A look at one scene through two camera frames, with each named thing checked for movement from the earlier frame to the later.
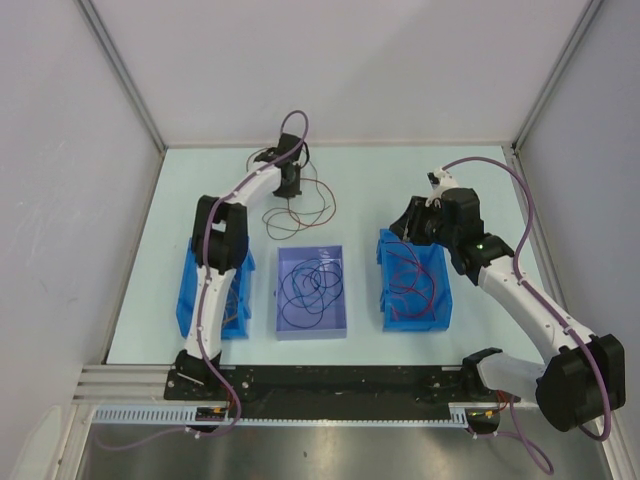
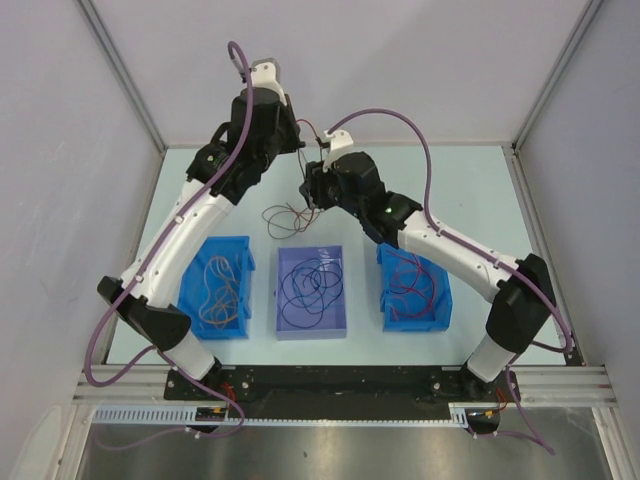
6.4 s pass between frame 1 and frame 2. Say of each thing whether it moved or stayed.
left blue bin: stayed
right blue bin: stayed
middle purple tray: stayed
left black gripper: moved
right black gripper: moved
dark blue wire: moved
